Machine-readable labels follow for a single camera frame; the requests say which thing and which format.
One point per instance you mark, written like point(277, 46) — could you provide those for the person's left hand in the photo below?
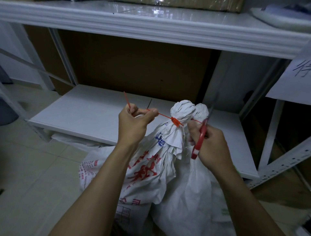
point(132, 128)

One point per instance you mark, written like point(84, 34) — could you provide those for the person's right hand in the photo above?
point(213, 148)

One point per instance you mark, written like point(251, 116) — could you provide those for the person's left thumb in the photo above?
point(148, 117)

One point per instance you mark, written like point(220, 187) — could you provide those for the person's right thumb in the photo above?
point(194, 128)

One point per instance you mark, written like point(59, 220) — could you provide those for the long red zip tie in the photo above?
point(167, 118)

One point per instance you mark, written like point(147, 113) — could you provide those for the person's right forearm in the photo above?
point(245, 204)

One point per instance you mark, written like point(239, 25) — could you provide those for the person's left forearm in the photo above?
point(97, 194)

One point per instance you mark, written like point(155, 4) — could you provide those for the short red zip tie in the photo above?
point(197, 120)

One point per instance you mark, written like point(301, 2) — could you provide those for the white woven sack red print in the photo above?
point(155, 170)

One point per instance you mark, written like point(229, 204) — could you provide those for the brown cardboard back sheet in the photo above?
point(133, 65)

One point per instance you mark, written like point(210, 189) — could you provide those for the plain white woven sack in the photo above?
point(194, 201)

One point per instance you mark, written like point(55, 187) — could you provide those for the white metal shelf rack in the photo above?
point(145, 26)

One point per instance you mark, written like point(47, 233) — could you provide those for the white paper sign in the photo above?
point(291, 82)

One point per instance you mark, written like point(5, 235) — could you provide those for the brown cardboard box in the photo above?
point(289, 192)

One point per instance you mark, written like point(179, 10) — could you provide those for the wrapped cardboard box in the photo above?
point(184, 3)

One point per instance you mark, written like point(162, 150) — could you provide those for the white plastic bag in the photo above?
point(279, 17)

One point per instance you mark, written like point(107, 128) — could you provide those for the grey metal rack frame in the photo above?
point(36, 65)

